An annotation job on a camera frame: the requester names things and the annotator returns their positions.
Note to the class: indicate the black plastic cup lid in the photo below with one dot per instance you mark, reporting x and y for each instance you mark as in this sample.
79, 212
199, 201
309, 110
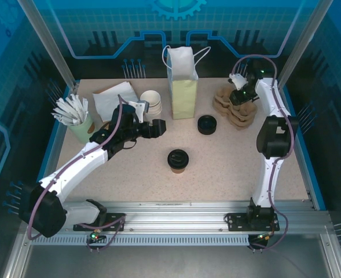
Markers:
178, 157

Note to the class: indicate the floral paper gift bag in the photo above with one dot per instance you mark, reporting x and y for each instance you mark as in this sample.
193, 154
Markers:
183, 98

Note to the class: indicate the brown paper coffee cup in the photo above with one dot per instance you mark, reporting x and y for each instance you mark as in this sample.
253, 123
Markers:
178, 171

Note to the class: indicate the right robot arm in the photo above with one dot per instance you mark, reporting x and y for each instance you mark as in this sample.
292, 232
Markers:
271, 92

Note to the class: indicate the white paper napkins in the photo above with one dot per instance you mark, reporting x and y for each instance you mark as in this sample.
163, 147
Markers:
103, 117

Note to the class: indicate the brown pulp carrier stack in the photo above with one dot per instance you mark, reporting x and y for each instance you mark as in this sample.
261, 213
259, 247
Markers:
242, 121

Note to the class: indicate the white paper cup stack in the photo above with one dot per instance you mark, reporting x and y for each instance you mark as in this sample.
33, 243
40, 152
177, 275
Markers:
150, 98

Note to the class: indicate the pale green cup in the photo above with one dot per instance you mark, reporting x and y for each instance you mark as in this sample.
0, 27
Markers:
82, 131

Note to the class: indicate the white paper stick packet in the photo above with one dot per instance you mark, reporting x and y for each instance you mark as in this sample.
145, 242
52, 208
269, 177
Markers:
60, 119
61, 113
85, 105
75, 104
67, 106

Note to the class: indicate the stack of black lids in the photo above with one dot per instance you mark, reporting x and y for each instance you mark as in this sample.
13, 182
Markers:
207, 124

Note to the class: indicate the small LED circuit board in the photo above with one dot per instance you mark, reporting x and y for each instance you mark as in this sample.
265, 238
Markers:
95, 236
265, 237

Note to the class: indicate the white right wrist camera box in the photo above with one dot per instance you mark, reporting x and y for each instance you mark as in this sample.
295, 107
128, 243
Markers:
238, 79

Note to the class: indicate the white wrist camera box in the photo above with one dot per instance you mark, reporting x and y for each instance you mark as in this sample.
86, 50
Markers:
138, 105
238, 79

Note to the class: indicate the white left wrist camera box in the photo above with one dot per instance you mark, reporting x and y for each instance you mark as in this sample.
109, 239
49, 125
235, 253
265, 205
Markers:
138, 105

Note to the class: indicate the aluminium frame post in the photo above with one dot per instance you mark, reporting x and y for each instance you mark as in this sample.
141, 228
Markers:
50, 43
301, 43

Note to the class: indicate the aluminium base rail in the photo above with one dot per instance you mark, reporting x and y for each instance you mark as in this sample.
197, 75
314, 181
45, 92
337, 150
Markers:
173, 214

